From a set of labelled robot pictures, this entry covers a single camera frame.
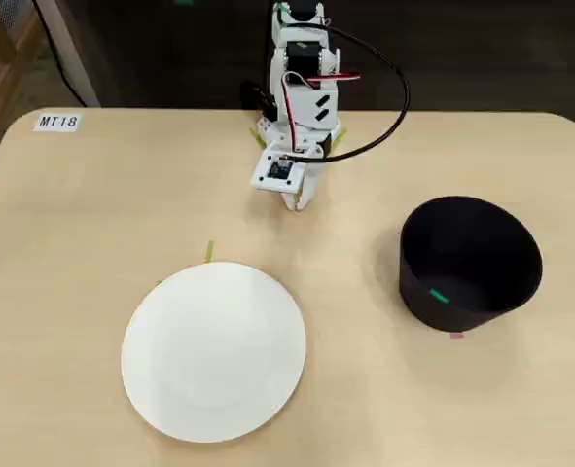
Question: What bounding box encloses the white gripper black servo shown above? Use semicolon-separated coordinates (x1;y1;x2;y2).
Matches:
279;129;337;213

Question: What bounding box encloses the white paper plate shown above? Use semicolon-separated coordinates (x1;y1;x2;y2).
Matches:
120;261;308;444

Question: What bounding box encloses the white MT18 label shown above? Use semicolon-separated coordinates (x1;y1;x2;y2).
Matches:
33;112;82;132

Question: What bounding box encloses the black table clamp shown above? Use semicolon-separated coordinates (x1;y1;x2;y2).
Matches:
240;79;277;122

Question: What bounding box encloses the white pole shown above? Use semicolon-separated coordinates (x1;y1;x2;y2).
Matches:
36;0;101;108

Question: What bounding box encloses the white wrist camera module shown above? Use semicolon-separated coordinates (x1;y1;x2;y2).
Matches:
248;147;308;192

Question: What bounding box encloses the black round bin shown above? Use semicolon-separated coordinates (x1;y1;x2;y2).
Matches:
397;195;545;334

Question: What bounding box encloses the red white servo wire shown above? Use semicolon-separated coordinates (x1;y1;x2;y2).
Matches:
280;70;362;153

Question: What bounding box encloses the white perforated base plate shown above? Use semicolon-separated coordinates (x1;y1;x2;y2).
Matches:
256;116;281;146

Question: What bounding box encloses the thick black camera cable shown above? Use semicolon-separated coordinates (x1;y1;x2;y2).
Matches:
286;23;411;164

